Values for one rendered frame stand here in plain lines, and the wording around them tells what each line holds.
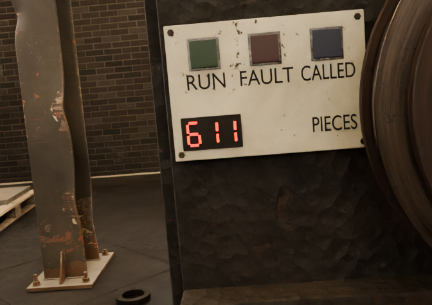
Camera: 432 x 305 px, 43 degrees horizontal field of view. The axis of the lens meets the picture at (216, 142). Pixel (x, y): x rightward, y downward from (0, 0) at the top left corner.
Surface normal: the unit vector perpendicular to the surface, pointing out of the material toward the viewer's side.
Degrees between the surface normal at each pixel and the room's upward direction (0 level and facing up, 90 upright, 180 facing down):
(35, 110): 90
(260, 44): 90
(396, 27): 90
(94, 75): 90
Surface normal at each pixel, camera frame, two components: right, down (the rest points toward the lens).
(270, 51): -0.04, 0.13
